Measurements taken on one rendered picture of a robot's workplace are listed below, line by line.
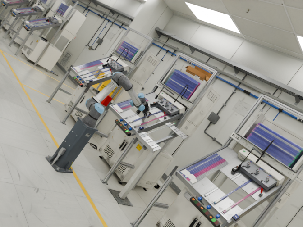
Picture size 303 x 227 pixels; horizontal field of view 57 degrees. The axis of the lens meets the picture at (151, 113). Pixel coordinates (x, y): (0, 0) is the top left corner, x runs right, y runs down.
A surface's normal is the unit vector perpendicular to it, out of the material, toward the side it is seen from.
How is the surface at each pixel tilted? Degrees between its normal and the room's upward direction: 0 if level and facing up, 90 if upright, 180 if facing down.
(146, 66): 90
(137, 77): 90
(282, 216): 90
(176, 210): 90
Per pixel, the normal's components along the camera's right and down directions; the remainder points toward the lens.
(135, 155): -0.59, -0.36
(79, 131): -0.44, -0.24
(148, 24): 0.56, 0.47
